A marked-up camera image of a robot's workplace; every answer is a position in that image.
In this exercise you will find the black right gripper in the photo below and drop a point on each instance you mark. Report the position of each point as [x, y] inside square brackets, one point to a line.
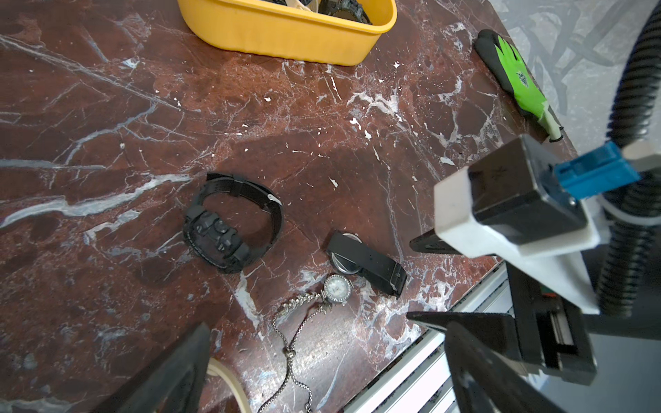
[547, 330]

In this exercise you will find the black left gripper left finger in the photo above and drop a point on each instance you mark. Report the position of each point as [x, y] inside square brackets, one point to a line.
[173, 382]

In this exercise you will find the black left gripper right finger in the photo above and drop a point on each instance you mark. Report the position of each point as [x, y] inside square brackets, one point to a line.
[483, 382]

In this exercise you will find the chunky black sport watch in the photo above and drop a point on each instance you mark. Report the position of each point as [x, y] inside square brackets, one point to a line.
[346, 9]

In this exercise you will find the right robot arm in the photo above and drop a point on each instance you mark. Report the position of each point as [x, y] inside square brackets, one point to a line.
[629, 122]

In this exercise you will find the rugged black digital watch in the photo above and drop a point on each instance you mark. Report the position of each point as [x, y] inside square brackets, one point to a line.
[216, 239]

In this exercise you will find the yellow plastic storage box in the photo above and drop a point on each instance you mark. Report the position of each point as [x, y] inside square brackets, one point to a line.
[274, 30]

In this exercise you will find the green and black work glove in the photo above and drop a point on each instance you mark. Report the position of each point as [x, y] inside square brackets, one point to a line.
[506, 64]

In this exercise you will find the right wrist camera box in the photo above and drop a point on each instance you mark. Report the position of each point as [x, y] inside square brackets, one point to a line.
[582, 228]

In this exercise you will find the silver chain bracelet watch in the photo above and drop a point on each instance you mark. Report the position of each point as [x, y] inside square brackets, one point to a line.
[336, 291]

